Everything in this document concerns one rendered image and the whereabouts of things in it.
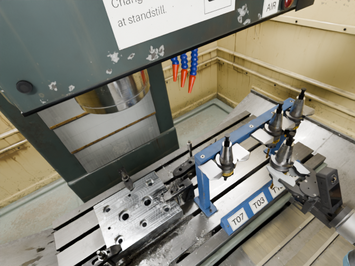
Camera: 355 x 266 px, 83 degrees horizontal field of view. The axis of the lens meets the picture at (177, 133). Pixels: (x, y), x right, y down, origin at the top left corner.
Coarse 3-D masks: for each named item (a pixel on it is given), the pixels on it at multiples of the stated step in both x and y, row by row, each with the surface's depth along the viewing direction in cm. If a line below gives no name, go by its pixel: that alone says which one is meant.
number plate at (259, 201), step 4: (256, 196) 80; (260, 196) 80; (264, 196) 80; (252, 200) 79; (256, 200) 79; (260, 200) 80; (264, 200) 80; (252, 204) 78; (256, 204) 79; (260, 204) 80; (264, 204) 80; (252, 208) 78; (256, 208) 79; (260, 208) 80; (256, 212) 79
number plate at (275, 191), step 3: (273, 186) 82; (270, 189) 82; (273, 189) 82; (276, 189) 83; (279, 189) 83; (282, 189) 84; (270, 192) 82; (273, 192) 82; (276, 192) 83; (279, 192) 83; (273, 195) 82; (276, 195) 82
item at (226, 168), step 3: (216, 156) 63; (234, 156) 62; (216, 159) 62; (234, 159) 61; (216, 162) 62; (219, 162) 61; (234, 162) 60; (219, 165) 60; (222, 165) 60; (225, 165) 60; (228, 165) 60; (231, 165) 61; (234, 165) 60; (222, 168) 61; (225, 168) 60; (228, 168) 60; (234, 168) 61; (225, 171) 61; (228, 171) 61
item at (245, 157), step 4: (236, 144) 66; (232, 148) 65; (236, 148) 65; (240, 148) 65; (244, 148) 65; (236, 152) 64; (240, 152) 64; (244, 152) 64; (248, 152) 63; (236, 156) 63; (240, 156) 63; (244, 156) 62; (248, 156) 62; (240, 160) 62; (244, 160) 62
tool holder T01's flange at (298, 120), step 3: (288, 111) 73; (303, 111) 72; (285, 114) 73; (288, 114) 72; (303, 114) 71; (288, 117) 71; (291, 117) 71; (294, 117) 71; (297, 117) 70; (300, 117) 70; (303, 117) 71; (294, 120) 71; (297, 120) 70; (300, 120) 70; (303, 120) 72; (297, 123) 71
